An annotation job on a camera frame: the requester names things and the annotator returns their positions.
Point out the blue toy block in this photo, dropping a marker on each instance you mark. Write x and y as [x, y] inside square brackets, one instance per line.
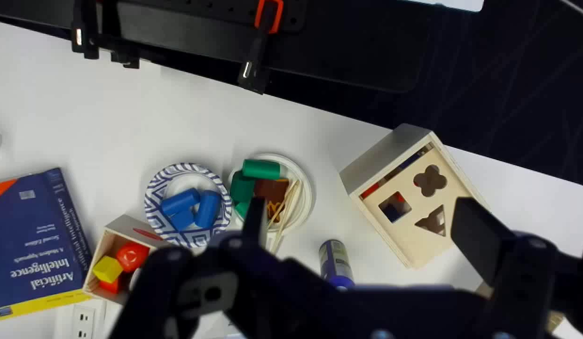
[192, 207]

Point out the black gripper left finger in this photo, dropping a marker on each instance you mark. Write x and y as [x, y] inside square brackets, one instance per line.
[254, 228]

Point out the green toy cylinder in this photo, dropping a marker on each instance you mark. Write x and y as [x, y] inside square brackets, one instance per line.
[245, 179]

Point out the red toy block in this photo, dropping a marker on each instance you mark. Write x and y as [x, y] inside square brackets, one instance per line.
[132, 256]

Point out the brown toy block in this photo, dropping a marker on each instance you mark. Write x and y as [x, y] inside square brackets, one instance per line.
[271, 190]

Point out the blue artificial intelligence textbook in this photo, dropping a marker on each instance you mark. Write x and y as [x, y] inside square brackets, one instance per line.
[44, 251]

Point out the wooden shape sorter box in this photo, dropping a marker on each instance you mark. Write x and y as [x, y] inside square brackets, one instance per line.
[407, 187]

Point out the blue white marker tube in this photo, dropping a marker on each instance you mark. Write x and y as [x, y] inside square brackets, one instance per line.
[335, 264]

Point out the small wooden box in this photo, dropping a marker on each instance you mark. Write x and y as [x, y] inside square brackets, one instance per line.
[115, 234]

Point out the yellow toy block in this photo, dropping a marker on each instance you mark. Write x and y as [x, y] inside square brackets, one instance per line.
[108, 269]

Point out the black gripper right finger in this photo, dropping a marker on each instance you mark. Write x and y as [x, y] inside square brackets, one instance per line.
[489, 247]

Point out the blue white patterned paper plate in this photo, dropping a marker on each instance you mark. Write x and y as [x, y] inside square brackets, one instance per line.
[175, 179]

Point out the white power strip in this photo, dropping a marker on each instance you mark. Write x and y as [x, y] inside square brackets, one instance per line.
[87, 320]

